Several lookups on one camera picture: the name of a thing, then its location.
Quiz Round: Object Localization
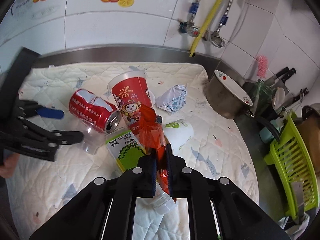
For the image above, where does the orange snack wrapper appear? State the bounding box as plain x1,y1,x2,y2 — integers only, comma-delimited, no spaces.
138,105,174,197

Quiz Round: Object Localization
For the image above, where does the person's hand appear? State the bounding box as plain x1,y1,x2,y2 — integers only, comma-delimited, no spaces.
0,153,20,179

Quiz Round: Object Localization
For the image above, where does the clear plastic cup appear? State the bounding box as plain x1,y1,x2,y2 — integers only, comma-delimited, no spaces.
78,122,107,155

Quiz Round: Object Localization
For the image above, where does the red soda can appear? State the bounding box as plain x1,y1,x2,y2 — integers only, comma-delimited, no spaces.
68,89,121,133

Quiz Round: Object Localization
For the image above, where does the green yellow labelled plastic bottle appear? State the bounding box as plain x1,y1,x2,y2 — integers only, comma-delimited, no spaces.
105,128,177,215

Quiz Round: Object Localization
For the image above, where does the red paper cup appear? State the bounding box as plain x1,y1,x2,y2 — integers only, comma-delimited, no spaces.
108,70,152,135

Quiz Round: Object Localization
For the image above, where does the white green paper cup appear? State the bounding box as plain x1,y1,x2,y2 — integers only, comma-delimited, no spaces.
163,119,194,155

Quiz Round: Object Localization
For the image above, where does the green dish rack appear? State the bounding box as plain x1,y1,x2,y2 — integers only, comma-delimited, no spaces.
264,111,319,219

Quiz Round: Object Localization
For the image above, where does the steel pot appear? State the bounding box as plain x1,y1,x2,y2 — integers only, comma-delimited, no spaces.
205,76,250,119

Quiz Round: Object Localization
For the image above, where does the crumpled white blue wrapper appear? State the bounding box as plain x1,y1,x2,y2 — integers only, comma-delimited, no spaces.
156,85,187,115

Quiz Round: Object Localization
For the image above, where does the brown bowl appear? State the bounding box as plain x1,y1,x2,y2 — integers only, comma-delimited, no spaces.
297,116,320,174

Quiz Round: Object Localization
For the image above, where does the white plate with cherries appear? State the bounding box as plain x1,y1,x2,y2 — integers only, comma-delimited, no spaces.
214,70,253,107

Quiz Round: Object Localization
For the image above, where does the pink brush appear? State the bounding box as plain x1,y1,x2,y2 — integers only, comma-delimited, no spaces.
257,55,268,79

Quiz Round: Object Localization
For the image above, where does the yellow hose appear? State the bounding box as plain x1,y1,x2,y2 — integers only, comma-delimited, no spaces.
188,0,239,58

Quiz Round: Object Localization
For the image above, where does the left braided metal hose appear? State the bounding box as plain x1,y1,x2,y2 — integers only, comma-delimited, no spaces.
178,0,208,37

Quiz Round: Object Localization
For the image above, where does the braided metal hose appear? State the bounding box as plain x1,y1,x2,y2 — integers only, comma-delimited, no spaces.
204,0,238,48
178,0,208,37

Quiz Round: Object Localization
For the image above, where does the right braided metal hose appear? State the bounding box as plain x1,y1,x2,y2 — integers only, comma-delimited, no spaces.
204,0,238,48

